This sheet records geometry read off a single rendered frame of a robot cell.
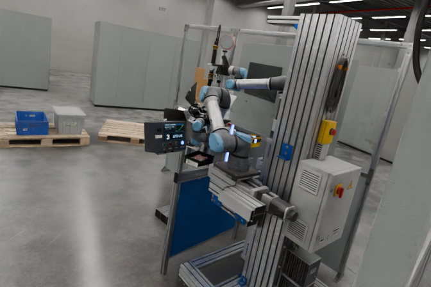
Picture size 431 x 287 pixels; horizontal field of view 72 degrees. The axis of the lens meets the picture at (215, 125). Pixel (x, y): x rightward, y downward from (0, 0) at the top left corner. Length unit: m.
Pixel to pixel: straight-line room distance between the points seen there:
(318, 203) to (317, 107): 0.52
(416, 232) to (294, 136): 1.47
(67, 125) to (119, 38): 3.39
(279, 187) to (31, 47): 8.22
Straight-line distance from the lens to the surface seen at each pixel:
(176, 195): 2.23
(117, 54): 7.87
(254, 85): 2.28
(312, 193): 1.72
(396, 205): 0.36
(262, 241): 2.10
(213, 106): 1.97
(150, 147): 1.90
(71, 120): 5.09
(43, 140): 5.02
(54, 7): 14.41
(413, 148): 0.35
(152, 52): 8.05
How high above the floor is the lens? 1.70
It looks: 13 degrees down
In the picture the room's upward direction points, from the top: 10 degrees clockwise
